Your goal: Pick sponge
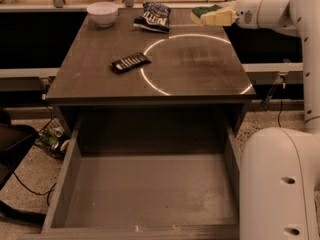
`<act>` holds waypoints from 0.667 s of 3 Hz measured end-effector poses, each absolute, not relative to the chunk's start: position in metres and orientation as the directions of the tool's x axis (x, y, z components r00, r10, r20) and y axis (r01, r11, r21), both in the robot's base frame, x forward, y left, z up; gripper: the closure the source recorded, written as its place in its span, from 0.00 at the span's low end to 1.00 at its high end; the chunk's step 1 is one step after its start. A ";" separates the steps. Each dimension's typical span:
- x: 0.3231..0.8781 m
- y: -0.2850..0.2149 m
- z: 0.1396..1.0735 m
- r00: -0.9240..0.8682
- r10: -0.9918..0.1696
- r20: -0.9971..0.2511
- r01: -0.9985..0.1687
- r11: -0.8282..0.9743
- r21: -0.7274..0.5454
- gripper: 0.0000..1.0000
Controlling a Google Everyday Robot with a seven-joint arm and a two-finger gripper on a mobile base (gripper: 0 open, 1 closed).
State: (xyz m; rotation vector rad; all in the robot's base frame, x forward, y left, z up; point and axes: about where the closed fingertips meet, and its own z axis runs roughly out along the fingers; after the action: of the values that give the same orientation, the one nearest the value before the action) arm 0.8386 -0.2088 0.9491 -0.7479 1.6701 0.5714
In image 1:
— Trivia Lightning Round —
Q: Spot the black cable on floor left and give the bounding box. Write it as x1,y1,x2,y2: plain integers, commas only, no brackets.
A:
12,171,58,208

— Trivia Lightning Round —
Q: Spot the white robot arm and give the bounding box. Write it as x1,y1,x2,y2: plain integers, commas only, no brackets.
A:
198,0,320,240

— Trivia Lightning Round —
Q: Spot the grey open drawer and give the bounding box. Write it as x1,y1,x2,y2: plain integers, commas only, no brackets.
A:
19,110,240,240

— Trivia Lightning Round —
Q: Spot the wire basket with cans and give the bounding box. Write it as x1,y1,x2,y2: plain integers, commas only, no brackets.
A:
35,118,70,160

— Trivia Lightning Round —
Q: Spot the grey cabinet table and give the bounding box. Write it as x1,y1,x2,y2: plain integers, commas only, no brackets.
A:
47,9,255,129

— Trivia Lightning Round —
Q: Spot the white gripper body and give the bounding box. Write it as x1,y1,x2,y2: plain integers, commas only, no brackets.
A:
236,0,263,29

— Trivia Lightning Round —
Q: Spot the green and yellow sponge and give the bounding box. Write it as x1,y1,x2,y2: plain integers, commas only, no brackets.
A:
192,4,221,18

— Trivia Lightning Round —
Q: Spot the white bowl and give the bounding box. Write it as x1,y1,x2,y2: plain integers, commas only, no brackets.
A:
87,2,118,27

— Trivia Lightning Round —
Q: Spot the black remote control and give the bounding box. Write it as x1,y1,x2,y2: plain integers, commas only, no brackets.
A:
111,52,151,74

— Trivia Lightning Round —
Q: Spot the black chair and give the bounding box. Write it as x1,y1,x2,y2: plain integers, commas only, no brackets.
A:
0,110,45,225

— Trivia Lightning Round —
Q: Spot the black power adapter cable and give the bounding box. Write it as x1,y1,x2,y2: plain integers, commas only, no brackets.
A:
276,98,284,128

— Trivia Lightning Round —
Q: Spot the blue chip bag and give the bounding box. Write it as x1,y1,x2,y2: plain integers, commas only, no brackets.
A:
133,2,171,33

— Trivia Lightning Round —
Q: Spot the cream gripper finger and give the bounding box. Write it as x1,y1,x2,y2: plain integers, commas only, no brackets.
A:
200,8,237,26
218,1,239,8

